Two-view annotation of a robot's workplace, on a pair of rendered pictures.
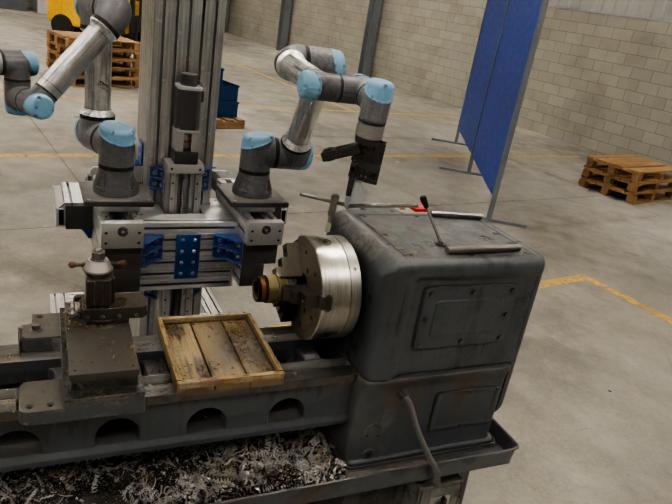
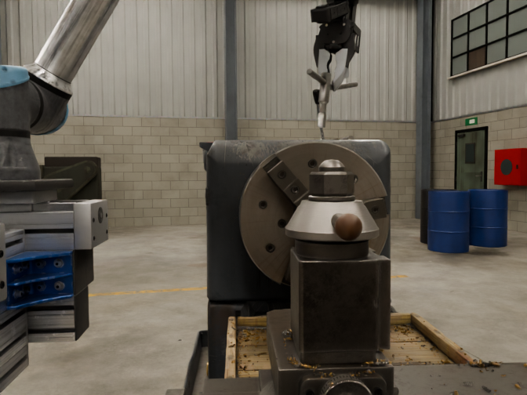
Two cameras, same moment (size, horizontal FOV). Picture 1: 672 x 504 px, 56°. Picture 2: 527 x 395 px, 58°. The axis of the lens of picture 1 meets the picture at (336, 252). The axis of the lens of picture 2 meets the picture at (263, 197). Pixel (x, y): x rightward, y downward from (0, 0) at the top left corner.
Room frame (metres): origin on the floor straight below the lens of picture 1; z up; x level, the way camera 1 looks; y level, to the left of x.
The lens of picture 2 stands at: (1.41, 1.02, 1.17)
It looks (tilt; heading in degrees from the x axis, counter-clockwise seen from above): 3 degrees down; 294
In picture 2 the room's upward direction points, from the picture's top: straight up
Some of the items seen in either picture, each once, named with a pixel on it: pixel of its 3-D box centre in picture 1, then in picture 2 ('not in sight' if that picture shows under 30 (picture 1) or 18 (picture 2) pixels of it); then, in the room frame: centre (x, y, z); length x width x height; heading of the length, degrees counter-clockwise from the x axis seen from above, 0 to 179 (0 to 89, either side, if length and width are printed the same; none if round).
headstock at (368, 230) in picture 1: (424, 285); (285, 210); (1.93, -0.31, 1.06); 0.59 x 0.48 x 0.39; 117
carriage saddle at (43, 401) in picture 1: (79, 356); not in sight; (1.43, 0.64, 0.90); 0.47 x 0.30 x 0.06; 27
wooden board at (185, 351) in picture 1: (217, 349); (339, 354); (1.60, 0.30, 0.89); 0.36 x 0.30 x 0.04; 27
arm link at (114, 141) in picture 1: (115, 143); not in sight; (2.06, 0.80, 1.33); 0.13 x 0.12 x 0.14; 50
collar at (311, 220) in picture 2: (97, 264); (331, 218); (1.53, 0.63, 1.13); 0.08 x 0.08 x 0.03
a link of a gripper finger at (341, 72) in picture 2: (356, 196); (343, 71); (1.68, -0.03, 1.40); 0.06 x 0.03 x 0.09; 87
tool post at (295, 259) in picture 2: (99, 286); (336, 291); (1.52, 0.62, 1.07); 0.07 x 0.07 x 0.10; 27
